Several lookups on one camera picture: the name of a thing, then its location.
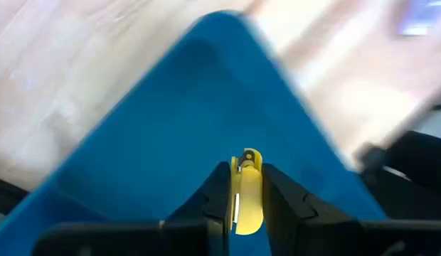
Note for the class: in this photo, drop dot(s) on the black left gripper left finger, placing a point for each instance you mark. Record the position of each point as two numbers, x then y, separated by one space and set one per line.
217 206

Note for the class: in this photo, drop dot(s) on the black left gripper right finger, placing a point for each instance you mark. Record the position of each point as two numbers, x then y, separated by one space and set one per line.
284 209

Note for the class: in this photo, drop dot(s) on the yellow mini stapler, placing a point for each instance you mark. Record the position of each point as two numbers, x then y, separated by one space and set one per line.
249 199

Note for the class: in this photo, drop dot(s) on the blue plastic bin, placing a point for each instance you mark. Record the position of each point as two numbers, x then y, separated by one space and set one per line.
188 106

